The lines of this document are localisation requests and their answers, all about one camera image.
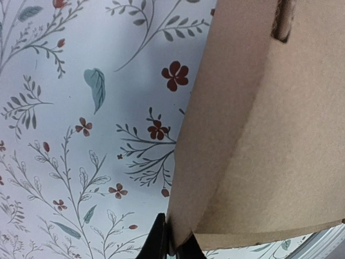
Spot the white floral table cloth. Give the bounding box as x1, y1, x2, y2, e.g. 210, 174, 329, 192
0, 0, 345, 259

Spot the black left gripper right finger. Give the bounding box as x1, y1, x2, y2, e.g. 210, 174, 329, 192
176, 234, 206, 259

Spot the brown cardboard box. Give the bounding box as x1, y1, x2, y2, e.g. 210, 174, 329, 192
168, 1, 344, 250

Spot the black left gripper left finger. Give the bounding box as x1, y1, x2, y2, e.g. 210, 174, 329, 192
137, 213, 169, 259

